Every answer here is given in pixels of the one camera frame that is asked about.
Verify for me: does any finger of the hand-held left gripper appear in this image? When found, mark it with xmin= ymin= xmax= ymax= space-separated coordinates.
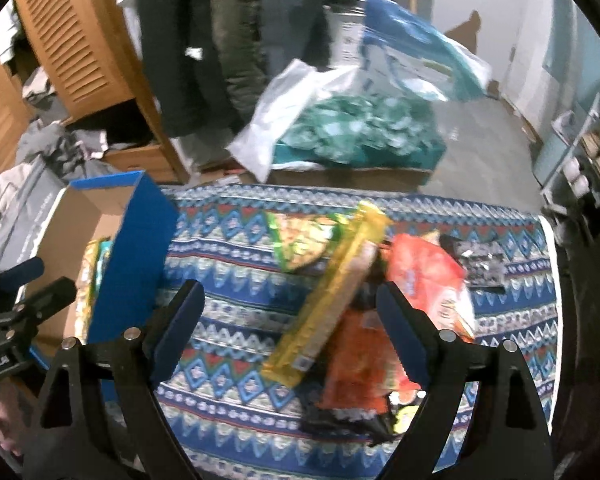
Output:
xmin=0 ymin=257 xmax=47 ymax=293
xmin=12 ymin=277 xmax=78 ymax=323

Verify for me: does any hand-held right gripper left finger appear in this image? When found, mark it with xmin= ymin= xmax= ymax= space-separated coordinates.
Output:
xmin=22 ymin=280 xmax=206 ymax=480

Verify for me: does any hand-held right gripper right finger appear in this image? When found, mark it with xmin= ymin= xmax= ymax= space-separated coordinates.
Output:
xmin=375 ymin=282 xmax=553 ymax=480

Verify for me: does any heap of assorted snack packets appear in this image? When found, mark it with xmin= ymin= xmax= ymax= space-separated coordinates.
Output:
xmin=77 ymin=239 xmax=115 ymax=323

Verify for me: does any dark orange snack packet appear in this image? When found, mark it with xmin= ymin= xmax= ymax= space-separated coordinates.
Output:
xmin=316 ymin=307 xmax=423 ymax=413

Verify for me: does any long yellow snack packet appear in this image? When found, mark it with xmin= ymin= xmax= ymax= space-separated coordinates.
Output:
xmin=261 ymin=200 xmax=392 ymax=387

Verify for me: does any blue cardboard box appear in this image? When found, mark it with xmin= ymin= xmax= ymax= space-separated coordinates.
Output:
xmin=25 ymin=170 xmax=181 ymax=361

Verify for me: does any green snack packet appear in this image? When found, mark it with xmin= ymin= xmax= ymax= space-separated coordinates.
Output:
xmin=265 ymin=210 xmax=353 ymax=273

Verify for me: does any person's left hand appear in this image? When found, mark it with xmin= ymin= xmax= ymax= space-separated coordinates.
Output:
xmin=0 ymin=405 xmax=23 ymax=461

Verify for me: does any grey fabric bag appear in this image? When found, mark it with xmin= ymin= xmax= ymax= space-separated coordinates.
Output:
xmin=0 ymin=162 xmax=68 ymax=263

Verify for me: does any printed blanket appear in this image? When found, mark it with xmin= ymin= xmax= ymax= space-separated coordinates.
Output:
xmin=95 ymin=182 xmax=563 ymax=480

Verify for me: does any black silver snack packet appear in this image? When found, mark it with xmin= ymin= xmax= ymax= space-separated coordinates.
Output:
xmin=439 ymin=234 xmax=507 ymax=295

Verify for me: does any grey clothing pile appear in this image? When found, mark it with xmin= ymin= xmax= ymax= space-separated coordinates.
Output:
xmin=14 ymin=119 xmax=113 ymax=173

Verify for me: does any teal brown cardboard box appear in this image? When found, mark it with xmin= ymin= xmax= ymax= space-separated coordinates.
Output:
xmin=266 ymin=140 xmax=448 ymax=195

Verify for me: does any teal fabric in box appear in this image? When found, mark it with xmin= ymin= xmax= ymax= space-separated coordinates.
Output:
xmin=275 ymin=94 xmax=447 ymax=171

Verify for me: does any wooden louvered wardrobe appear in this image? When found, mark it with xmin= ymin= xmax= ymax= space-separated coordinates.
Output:
xmin=0 ymin=0 xmax=191 ymax=186

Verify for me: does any shelf rack with cups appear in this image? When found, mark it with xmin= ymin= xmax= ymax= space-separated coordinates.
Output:
xmin=537 ymin=80 xmax=600 ymax=261

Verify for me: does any dark hanging jacket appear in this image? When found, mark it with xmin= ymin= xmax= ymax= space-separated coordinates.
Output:
xmin=137 ymin=0 xmax=238 ymax=137

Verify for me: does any blue white plastic bag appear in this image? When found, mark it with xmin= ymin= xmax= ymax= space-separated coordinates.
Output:
xmin=359 ymin=0 xmax=494 ymax=107

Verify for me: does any olive hanging jacket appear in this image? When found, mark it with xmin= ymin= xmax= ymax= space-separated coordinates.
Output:
xmin=209 ymin=0 xmax=278 ymax=122

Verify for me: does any metal bucket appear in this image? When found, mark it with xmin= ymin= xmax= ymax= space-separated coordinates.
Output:
xmin=324 ymin=0 xmax=372 ymax=69

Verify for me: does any grey blue hanging garment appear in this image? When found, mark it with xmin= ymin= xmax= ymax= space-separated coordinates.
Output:
xmin=254 ymin=0 xmax=333 ymax=72

